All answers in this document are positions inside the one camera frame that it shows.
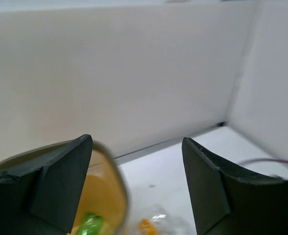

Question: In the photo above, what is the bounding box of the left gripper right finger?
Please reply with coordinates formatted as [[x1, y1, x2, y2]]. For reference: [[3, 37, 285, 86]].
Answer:
[[182, 138, 288, 235]]

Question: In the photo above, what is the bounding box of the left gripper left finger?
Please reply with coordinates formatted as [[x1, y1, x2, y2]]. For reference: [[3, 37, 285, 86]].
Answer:
[[0, 134, 93, 235]]

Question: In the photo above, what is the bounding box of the green plastic bottle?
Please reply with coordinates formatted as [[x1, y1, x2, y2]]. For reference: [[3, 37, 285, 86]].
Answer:
[[75, 212, 104, 235]]

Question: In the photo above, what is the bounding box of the yellow mesh waste bin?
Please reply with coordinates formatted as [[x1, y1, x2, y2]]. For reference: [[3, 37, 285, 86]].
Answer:
[[0, 139, 132, 235]]

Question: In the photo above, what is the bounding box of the clear bottle orange cap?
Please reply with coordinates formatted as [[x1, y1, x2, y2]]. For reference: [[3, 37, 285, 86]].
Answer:
[[137, 205, 183, 235]]

